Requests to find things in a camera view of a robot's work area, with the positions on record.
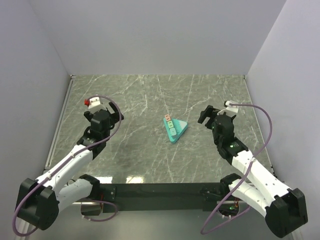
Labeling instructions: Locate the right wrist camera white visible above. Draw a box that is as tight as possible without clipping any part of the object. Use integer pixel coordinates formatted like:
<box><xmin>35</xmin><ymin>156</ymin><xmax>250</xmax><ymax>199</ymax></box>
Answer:
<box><xmin>224</xmin><ymin>100</ymin><xmax>239</xmax><ymax>116</ymax></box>

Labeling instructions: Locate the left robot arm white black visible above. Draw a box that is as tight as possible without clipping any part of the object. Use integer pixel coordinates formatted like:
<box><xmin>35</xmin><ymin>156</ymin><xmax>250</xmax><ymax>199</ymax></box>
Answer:
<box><xmin>12</xmin><ymin>100</ymin><xmax>124</xmax><ymax>235</ymax></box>

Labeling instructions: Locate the teal plug adapter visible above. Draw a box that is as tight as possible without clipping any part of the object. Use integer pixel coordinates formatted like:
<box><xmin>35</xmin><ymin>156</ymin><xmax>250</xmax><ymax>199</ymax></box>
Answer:
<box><xmin>169</xmin><ymin>127</ymin><xmax>177</xmax><ymax>136</ymax></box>

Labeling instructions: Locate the green plug adapter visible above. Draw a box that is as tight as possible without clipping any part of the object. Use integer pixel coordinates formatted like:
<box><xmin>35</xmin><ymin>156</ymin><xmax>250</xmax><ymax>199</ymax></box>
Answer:
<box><xmin>167</xmin><ymin>120</ymin><xmax>174</xmax><ymax>129</ymax></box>

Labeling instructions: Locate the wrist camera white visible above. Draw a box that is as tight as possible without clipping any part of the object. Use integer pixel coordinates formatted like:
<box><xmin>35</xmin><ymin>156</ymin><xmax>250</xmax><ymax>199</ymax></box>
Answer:
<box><xmin>84</xmin><ymin>97</ymin><xmax>106</xmax><ymax>114</ymax></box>
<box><xmin>224</xmin><ymin>100</ymin><xmax>239</xmax><ymax>116</ymax></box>

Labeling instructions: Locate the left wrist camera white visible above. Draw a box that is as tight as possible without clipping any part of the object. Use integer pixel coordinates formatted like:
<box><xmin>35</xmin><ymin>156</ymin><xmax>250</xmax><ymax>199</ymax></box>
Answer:
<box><xmin>84</xmin><ymin>97</ymin><xmax>106</xmax><ymax>114</ymax></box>

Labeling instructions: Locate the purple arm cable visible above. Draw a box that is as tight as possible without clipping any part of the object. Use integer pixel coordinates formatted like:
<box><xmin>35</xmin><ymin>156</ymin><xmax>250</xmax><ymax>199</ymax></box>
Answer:
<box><xmin>200</xmin><ymin>103</ymin><xmax>273</xmax><ymax>235</ymax></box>
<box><xmin>11</xmin><ymin>94</ymin><xmax>125</xmax><ymax>236</ymax></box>

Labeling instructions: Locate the aluminium frame rail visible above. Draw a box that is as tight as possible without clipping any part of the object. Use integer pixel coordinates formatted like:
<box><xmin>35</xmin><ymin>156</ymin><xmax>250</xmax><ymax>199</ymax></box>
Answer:
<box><xmin>43</xmin><ymin>74</ymin><xmax>76</xmax><ymax>172</ymax></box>

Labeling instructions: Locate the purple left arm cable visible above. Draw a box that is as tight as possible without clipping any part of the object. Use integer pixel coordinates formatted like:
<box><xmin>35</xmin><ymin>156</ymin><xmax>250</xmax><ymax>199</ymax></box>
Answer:
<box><xmin>11</xmin><ymin>94</ymin><xmax>125</xmax><ymax>236</ymax></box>

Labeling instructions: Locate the teal triangular power strip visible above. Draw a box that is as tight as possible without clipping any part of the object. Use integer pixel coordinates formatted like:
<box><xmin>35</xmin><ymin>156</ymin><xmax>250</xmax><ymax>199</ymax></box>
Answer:
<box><xmin>163</xmin><ymin>118</ymin><xmax>188</xmax><ymax>144</ymax></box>

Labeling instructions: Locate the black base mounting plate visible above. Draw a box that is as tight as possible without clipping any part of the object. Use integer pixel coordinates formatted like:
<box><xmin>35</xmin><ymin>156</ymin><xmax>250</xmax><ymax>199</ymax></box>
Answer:
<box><xmin>71</xmin><ymin>182</ymin><xmax>251</xmax><ymax>214</ymax></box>

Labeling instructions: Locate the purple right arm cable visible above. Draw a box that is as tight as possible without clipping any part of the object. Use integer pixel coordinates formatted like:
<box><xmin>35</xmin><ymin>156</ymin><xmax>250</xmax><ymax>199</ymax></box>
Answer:
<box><xmin>200</xmin><ymin>103</ymin><xmax>273</xmax><ymax>235</ymax></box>

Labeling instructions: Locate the pink plug adapter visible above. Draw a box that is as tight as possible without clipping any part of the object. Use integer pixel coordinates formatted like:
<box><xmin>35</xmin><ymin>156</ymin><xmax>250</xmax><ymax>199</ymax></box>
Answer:
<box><xmin>164</xmin><ymin>114</ymin><xmax>171</xmax><ymax>122</ymax></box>

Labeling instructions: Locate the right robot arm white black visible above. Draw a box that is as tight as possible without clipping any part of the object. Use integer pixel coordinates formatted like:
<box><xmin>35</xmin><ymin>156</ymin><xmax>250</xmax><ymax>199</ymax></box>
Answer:
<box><xmin>198</xmin><ymin>101</ymin><xmax>308</xmax><ymax>238</ymax></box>

